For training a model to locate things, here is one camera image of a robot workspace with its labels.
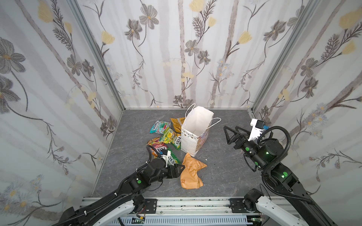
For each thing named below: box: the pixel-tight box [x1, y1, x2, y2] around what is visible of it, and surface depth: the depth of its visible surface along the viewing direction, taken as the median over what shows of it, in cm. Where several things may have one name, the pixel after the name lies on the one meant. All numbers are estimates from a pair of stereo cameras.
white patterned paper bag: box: [180, 103, 222, 158], surface depth 85 cm
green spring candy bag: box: [159, 127, 182, 151], surface depth 98 cm
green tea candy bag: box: [166, 147, 182, 166], surface depth 92 cm
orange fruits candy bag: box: [146, 137, 169, 157], surface depth 96 cm
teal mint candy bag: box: [149, 120, 173, 135], surface depth 106 cm
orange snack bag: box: [180, 152, 208, 190], surface depth 81 cm
